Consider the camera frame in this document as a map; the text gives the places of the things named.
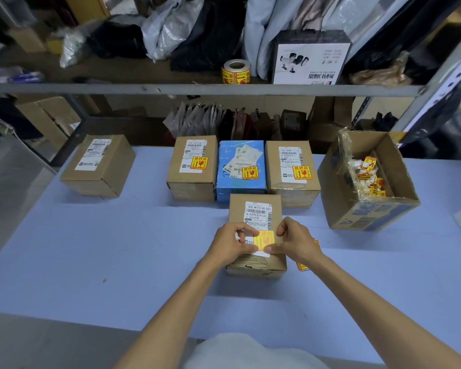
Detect person's left hand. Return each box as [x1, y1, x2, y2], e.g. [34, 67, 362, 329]
[208, 222, 260, 271]

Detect person's right hand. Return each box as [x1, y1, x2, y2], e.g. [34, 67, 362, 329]
[263, 217, 324, 267]

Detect yellow red warning sticker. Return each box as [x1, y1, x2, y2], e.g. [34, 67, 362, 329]
[253, 231, 276, 253]

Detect small labelled cardboard parcel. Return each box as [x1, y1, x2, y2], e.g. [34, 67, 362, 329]
[225, 193, 288, 281]

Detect person's right forearm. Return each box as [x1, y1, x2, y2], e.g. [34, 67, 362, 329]
[301, 253, 461, 369]

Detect person's left forearm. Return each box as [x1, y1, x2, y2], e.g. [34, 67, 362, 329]
[113, 253, 228, 369]

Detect strip of yellow stickers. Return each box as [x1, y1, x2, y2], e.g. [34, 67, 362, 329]
[296, 239, 321, 272]

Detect blue box with labels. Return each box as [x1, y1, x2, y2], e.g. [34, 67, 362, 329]
[216, 140, 268, 203]

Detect taped cardboard box yellow sticker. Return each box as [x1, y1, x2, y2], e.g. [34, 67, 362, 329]
[265, 140, 322, 209]

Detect open cardboard box blue print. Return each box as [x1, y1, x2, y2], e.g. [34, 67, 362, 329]
[317, 128, 421, 231]

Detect cardboard box with yellow sticker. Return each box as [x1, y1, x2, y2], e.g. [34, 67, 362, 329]
[166, 135, 219, 202]

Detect person's white shirt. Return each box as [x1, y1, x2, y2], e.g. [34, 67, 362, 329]
[193, 333, 320, 369]

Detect heap of sticker backing scraps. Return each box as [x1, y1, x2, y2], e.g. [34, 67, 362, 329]
[348, 154, 397, 199]

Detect row of dark brown pouches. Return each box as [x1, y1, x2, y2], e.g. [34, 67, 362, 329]
[218, 107, 308, 142]

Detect row of grey flat packets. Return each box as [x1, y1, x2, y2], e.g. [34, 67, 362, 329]
[162, 101, 228, 139]

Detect light blue table cover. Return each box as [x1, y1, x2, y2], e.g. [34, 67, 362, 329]
[0, 145, 461, 367]

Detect grey metal shelf beam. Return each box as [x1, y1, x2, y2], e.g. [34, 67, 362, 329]
[0, 83, 428, 98]

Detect plain labelled cardboard box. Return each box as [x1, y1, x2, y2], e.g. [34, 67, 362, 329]
[59, 134, 137, 199]

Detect roll of yellow stickers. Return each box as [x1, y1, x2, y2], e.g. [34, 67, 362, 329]
[221, 58, 251, 84]

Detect white black product box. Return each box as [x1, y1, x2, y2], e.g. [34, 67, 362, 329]
[270, 29, 352, 86]

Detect brown crumpled paper bag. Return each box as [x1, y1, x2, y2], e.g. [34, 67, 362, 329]
[349, 51, 412, 87]

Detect black plastic bag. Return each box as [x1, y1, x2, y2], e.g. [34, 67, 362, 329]
[170, 0, 247, 72]

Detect grey hanging garment bags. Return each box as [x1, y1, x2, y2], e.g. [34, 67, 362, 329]
[243, 0, 312, 79]

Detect white plastic bag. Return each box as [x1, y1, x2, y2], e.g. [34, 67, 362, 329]
[141, 0, 205, 63]

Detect grey metal shelf upright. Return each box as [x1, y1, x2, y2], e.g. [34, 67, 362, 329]
[392, 25, 461, 144]

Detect large brown cardboard box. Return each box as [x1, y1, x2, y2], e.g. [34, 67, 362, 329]
[15, 97, 82, 151]

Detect clear crumpled plastic bag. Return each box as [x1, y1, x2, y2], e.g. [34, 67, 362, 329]
[59, 26, 97, 69]

